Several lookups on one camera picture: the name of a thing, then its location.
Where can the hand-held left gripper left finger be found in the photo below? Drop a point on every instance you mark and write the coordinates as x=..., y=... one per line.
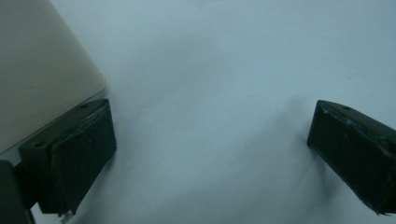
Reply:
x=74, y=158

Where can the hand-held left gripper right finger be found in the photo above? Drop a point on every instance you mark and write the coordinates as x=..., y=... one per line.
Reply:
x=358, y=152

